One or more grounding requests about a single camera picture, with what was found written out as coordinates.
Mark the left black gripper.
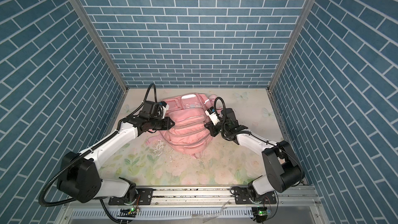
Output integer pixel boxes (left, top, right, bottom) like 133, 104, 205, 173
149, 116, 177, 130

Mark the pink student backpack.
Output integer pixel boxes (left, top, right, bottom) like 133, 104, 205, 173
146, 93, 217, 159

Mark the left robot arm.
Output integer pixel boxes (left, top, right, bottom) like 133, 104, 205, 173
38, 98, 175, 207

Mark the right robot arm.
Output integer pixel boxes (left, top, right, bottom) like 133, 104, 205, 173
205, 96, 305, 202

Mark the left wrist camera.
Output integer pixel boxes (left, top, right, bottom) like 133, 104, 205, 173
139, 101, 169, 119

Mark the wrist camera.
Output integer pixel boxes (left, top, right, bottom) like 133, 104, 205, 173
139, 101, 169, 119
205, 106, 220, 125

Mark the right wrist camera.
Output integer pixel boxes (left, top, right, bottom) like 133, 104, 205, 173
205, 106, 220, 125

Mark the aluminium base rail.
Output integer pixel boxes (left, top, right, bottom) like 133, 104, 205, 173
56, 185, 327, 224

